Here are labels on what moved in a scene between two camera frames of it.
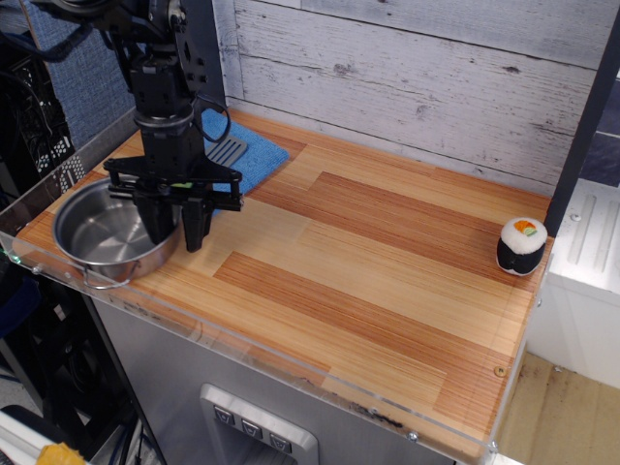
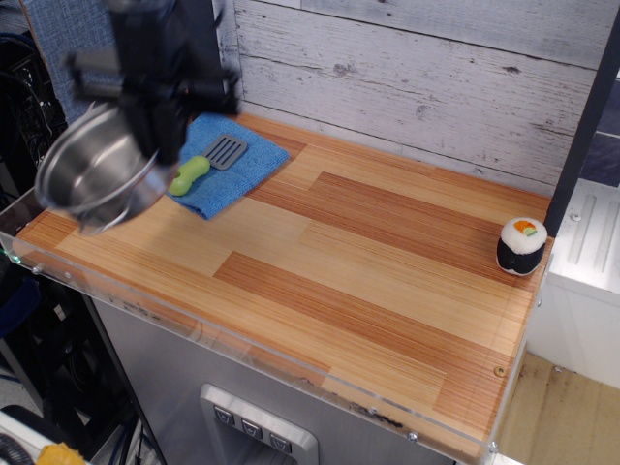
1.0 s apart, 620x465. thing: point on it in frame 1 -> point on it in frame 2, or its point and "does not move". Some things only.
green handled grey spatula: x=226 y=152 does not move
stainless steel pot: x=106 y=232 -> x=96 y=171
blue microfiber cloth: x=261 y=159 does not move
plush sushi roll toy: x=521 y=245 does not move
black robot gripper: x=172 y=164 -> x=167 y=60
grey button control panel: x=240 y=433 does not move
